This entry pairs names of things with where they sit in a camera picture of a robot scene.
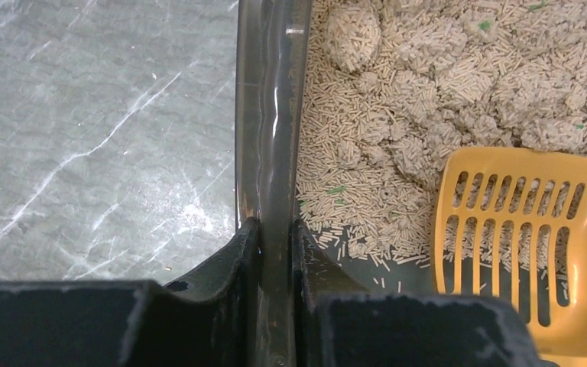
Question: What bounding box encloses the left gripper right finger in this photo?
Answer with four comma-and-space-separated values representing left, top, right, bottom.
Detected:
292, 220, 547, 366

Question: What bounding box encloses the beige cat litter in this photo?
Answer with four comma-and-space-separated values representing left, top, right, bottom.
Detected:
297, 1, 587, 293

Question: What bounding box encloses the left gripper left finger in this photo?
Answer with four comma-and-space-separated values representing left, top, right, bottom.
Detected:
0, 218, 258, 366

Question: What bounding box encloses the yellow litter scoop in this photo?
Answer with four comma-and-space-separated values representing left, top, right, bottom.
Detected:
431, 147, 587, 366

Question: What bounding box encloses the dark grey litter box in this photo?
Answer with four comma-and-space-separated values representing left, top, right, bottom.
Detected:
233, 0, 587, 367

